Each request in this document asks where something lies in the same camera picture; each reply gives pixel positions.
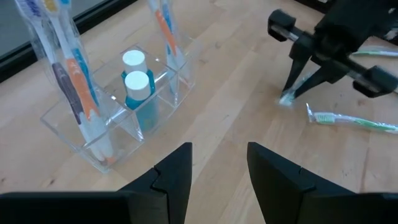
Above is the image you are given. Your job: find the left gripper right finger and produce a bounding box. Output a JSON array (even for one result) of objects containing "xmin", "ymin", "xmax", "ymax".
[{"xmin": 247, "ymin": 142, "xmax": 398, "ymax": 224}]

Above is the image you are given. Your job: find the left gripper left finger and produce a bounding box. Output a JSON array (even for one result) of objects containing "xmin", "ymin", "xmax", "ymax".
[{"xmin": 0, "ymin": 142, "xmax": 193, "ymax": 224}]

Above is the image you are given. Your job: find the green toothbrush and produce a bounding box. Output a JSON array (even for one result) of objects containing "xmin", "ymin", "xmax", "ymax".
[
  {"xmin": 305, "ymin": 103, "xmax": 398, "ymax": 135},
  {"xmin": 277, "ymin": 70, "xmax": 315, "ymax": 107},
  {"xmin": 351, "ymin": 45, "xmax": 398, "ymax": 58}
]

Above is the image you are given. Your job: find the orange toothbrush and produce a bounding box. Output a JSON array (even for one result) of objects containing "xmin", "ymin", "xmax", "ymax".
[
  {"xmin": 42, "ymin": 0, "xmax": 118, "ymax": 166},
  {"xmin": 147, "ymin": 0, "xmax": 191, "ymax": 82}
]

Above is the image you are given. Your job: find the clear acrylic organizer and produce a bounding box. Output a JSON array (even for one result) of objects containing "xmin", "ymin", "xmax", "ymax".
[{"xmin": 40, "ymin": 34, "xmax": 197, "ymax": 174}]

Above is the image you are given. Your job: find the purple toothbrush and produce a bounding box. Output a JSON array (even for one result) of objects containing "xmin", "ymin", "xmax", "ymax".
[{"xmin": 14, "ymin": 0, "xmax": 108, "ymax": 164}]

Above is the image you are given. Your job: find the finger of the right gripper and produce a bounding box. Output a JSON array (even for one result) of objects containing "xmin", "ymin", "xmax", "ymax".
[
  {"xmin": 281, "ymin": 58, "xmax": 312, "ymax": 94},
  {"xmin": 294, "ymin": 67, "xmax": 335, "ymax": 99}
]

